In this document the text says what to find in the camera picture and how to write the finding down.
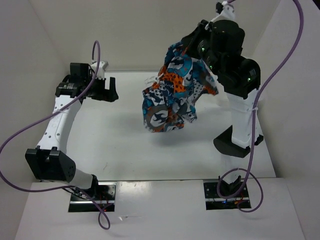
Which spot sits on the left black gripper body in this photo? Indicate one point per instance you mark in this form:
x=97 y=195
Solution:
x=97 y=89

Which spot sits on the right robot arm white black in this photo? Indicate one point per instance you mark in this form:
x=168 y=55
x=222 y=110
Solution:
x=219 y=46

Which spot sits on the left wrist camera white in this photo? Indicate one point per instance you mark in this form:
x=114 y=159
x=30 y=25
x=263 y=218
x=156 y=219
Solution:
x=99 y=68

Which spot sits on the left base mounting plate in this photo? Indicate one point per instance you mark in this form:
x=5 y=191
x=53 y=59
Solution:
x=104 y=197

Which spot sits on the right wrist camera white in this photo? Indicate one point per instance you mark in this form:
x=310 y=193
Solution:
x=225 y=10

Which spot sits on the colourful patterned shorts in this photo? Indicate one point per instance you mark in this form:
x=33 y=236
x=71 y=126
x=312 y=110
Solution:
x=171 y=99

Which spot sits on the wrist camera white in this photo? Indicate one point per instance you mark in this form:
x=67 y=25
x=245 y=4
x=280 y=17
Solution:
x=225 y=10
x=99 y=68

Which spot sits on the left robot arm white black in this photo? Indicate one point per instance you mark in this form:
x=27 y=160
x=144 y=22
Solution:
x=48 y=161

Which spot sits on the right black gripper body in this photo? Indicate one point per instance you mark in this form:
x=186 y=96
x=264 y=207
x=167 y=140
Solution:
x=197 y=46

